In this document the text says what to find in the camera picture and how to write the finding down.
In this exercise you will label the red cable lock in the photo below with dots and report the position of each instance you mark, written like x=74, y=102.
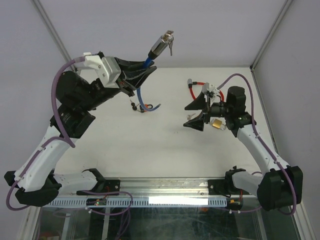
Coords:
x=191, y=83

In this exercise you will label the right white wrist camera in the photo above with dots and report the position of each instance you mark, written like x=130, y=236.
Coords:
x=210, y=92

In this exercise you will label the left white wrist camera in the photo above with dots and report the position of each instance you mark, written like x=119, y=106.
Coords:
x=106, y=68

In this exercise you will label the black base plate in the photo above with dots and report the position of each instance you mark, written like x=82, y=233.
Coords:
x=217, y=187
x=102, y=188

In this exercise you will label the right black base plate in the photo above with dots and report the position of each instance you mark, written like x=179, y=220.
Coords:
x=217, y=187

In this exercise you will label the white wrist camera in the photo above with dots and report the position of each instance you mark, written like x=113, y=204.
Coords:
x=210, y=92
x=106, y=68

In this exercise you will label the brass padlock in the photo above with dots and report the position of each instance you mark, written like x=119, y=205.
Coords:
x=218, y=124

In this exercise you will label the white slotted cable duct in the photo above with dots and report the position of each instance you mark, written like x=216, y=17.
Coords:
x=138, y=202

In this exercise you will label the orange black padlock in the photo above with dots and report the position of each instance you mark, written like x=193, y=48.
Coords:
x=145, y=108

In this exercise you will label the black head keys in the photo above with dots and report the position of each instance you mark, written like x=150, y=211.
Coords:
x=135, y=106

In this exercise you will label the blue cable lock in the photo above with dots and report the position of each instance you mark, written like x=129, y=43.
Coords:
x=156, y=50

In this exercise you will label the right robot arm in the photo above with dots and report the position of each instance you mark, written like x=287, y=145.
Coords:
x=279, y=185

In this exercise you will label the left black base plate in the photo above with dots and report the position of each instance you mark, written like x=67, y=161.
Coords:
x=102, y=188

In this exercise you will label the small padlock keys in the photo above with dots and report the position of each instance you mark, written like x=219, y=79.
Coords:
x=190, y=116

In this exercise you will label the aluminium mounting rail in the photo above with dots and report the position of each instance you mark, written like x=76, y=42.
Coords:
x=160, y=186

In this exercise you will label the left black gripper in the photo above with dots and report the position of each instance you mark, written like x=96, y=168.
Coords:
x=133, y=75

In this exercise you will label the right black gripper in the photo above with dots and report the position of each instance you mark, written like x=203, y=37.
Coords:
x=197, y=123

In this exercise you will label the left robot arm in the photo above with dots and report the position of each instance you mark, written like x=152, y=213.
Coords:
x=78, y=88

